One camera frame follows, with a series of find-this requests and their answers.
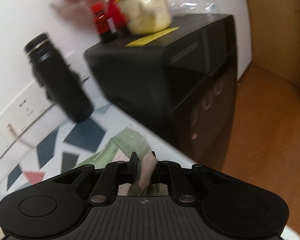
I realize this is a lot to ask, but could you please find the green pink patterned garment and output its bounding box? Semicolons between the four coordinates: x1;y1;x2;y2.
77;126;168;197

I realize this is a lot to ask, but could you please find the geometric patterned table mat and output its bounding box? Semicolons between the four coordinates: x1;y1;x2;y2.
0;102;191;235

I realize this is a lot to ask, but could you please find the black cabinet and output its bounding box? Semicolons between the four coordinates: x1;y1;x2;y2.
84;14;237;170

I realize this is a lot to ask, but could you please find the black water bottle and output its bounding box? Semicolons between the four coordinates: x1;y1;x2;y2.
24;33;94;123

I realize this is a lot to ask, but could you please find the yellow sticker label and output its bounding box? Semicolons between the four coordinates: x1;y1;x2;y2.
125;27;179;47

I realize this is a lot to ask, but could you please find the red bottle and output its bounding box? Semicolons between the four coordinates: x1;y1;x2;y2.
90;3;118;43

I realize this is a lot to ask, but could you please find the cream yellow-rimmed tub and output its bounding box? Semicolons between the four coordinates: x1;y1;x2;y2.
115;0;172;36

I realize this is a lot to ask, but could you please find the clear plastic bag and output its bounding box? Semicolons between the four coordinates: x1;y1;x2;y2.
169;0;221;16

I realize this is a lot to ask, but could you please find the wooden door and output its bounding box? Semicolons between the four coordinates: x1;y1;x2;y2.
247;0;300;87

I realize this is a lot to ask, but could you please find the white charger cable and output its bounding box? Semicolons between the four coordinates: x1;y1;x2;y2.
6;122;38;149

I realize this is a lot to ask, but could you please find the white wall socket panel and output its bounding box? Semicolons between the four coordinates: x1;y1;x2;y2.
0;51;91;160

